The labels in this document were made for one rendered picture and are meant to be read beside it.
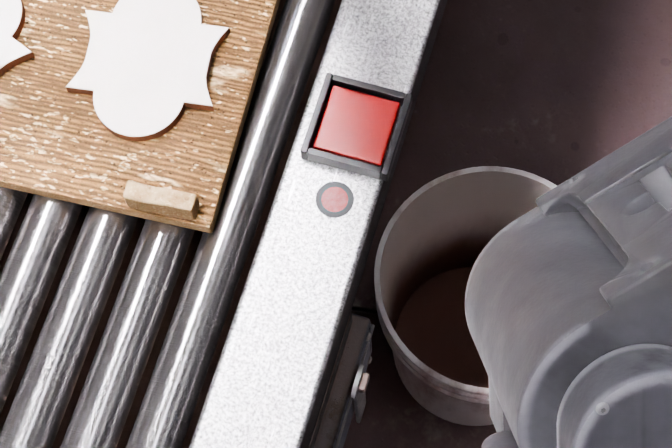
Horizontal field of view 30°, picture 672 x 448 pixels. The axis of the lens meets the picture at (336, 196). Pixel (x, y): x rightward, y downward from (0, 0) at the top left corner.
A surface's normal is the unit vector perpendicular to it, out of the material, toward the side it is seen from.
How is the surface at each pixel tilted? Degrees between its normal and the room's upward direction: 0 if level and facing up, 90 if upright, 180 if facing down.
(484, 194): 87
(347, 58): 0
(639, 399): 38
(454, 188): 87
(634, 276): 56
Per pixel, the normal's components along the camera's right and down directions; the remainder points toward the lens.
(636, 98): -0.04, -0.34
